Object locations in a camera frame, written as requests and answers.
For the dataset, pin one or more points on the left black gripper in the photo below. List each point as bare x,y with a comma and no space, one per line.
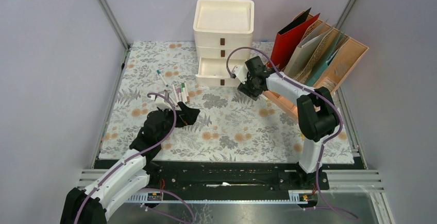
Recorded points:
186,116

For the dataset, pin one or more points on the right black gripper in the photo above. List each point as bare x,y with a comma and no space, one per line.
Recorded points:
246,89

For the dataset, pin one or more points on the yellow capped white marker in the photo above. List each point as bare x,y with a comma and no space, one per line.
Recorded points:
263,97

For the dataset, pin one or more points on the red folder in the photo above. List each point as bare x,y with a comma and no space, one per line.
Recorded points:
289,37

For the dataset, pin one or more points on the beige folder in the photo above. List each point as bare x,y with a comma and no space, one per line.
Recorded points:
306,48

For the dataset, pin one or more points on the white three-drawer organizer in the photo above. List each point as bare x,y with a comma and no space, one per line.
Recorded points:
223,32

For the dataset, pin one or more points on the teal folder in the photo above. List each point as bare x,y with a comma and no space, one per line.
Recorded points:
316,76

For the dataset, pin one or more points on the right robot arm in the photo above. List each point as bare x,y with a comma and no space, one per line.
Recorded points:
318,118

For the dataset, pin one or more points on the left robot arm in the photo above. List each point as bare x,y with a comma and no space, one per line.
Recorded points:
98,201

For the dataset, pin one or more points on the green capped marker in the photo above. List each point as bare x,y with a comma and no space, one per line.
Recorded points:
185,92

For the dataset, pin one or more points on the floral table mat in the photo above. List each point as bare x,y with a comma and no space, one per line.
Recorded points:
231,127

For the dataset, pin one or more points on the teal capped white marker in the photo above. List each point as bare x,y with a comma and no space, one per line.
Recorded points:
162,78

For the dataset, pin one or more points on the orange plastic file rack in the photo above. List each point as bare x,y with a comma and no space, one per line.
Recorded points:
333,60

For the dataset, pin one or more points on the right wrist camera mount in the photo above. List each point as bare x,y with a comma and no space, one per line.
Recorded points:
240,72

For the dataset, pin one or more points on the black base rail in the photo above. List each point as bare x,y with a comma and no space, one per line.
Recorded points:
220,181

